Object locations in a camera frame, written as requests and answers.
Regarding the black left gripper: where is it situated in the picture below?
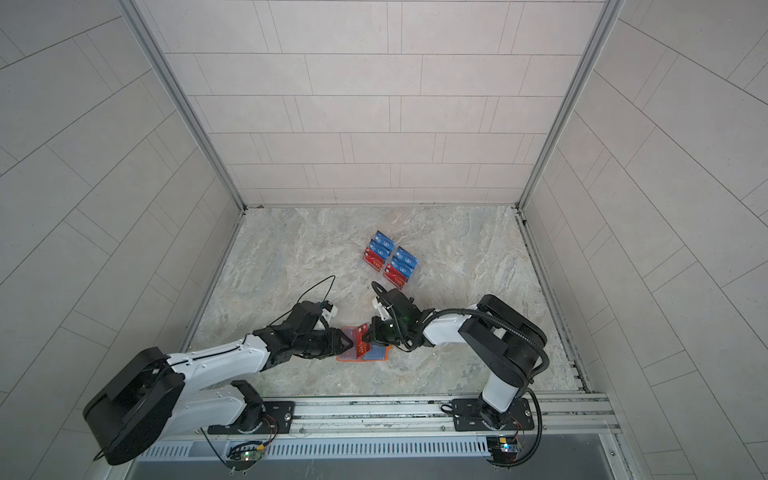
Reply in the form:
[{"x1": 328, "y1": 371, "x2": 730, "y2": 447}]
[{"x1": 293, "y1": 329, "x2": 358, "y2": 360}]

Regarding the orange card holder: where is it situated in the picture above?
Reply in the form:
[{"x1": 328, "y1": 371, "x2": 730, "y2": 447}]
[{"x1": 341, "y1": 326, "x2": 390, "y2": 362}]

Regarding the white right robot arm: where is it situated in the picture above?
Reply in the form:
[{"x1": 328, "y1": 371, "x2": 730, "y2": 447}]
[{"x1": 364, "y1": 282, "x2": 550, "y2": 416}]

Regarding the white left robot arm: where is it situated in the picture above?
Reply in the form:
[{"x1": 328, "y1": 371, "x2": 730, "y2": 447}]
[{"x1": 83, "y1": 301, "x2": 354, "y2": 465}]

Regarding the right card stack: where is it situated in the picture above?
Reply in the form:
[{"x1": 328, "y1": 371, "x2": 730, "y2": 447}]
[{"x1": 383, "y1": 247, "x2": 419, "y2": 290}]

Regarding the card stack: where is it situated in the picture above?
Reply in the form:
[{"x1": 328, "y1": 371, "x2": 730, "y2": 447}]
[
  {"x1": 383, "y1": 247, "x2": 419, "y2": 290},
  {"x1": 363, "y1": 231, "x2": 396, "y2": 272}
]

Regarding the left card stack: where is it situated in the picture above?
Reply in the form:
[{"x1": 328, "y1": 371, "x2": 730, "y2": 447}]
[{"x1": 363, "y1": 231, "x2": 396, "y2": 272}]

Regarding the left green circuit board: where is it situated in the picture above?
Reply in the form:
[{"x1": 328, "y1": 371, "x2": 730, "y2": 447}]
[{"x1": 226, "y1": 441, "x2": 266, "y2": 472}]

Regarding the green circuit board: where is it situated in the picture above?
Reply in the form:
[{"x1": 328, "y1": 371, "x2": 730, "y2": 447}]
[
  {"x1": 226, "y1": 441, "x2": 266, "y2": 472},
  {"x1": 486, "y1": 437, "x2": 522, "y2": 467}
]

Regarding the right green circuit board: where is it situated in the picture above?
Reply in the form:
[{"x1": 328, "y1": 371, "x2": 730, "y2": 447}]
[{"x1": 486, "y1": 437, "x2": 522, "y2": 467}]

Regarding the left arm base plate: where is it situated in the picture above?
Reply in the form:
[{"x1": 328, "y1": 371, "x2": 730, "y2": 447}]
[{"x1": 207, "y1": 401, "x2": 295, "y2": 435}]

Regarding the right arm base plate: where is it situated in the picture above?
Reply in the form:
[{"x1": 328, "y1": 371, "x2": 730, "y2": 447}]
[{"x1": 441, "y1": 398, "x2": 535, "y2": 432}]

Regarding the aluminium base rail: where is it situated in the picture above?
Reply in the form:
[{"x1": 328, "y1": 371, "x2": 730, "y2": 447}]
[{"x1": 119, "y1": 392, "x2": 619, "y2": 442}]

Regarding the aluminium corner post left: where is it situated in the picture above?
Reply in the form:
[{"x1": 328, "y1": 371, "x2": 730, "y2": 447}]
[{"x1": 115, "y1": 0, "x2": 247, "y2": 215}]

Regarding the aluminium corner post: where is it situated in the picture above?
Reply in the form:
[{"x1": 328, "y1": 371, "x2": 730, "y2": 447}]
[
  {"x1": 517, "y1": 0, "x2": 623, "y2": 215},
  {"x1": 115, "y1": 0, "x2": 247, "y2": 215}
]

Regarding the aluminium corner post right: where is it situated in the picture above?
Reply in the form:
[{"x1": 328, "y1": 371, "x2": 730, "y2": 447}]
[{"x1": 517, "y1": 0, "x2": 623, "y2": 215}]

